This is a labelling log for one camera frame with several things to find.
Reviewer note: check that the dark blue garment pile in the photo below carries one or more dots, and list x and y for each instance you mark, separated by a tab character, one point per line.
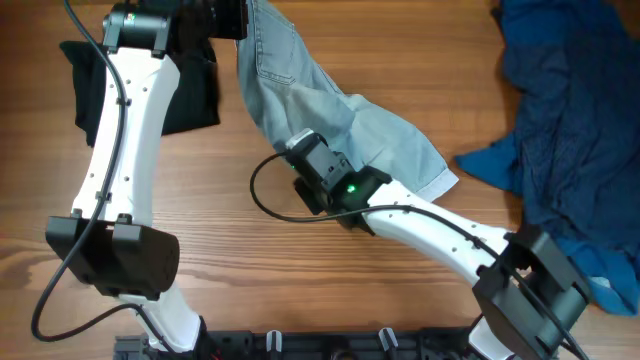
573	153

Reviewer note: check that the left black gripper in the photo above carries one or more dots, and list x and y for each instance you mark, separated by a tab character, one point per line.
236	27

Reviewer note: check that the black folded garment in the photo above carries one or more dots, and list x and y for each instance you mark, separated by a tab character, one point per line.
194	103

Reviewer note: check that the light blue denim shorts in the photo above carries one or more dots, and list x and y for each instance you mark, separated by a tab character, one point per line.
286	91

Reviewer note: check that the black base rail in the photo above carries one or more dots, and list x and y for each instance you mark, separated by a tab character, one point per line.
424	344

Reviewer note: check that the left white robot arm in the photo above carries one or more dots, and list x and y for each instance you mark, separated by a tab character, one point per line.
108	240

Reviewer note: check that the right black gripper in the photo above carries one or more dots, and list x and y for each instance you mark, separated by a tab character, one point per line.
315	202

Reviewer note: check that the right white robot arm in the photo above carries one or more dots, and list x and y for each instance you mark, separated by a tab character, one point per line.
529	293

